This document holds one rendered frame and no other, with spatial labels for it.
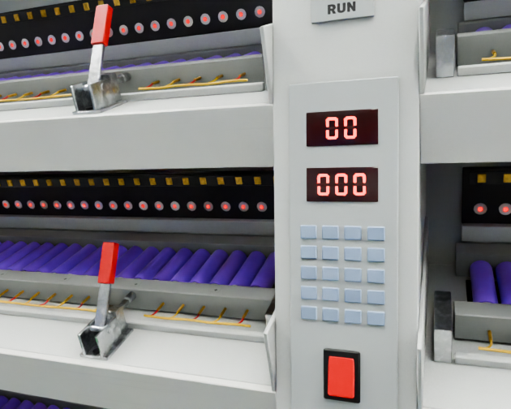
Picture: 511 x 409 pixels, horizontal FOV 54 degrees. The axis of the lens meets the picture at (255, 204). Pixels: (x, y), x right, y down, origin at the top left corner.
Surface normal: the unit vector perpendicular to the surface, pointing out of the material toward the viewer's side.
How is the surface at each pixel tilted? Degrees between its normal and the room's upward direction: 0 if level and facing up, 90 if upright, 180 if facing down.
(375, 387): 90
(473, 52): 110
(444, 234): 90
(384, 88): 90
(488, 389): 20
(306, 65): 90
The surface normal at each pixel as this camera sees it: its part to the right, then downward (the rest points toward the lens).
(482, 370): -0.13, -0.92
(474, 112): -0.32, 0.40
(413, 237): -0.34, 0.05
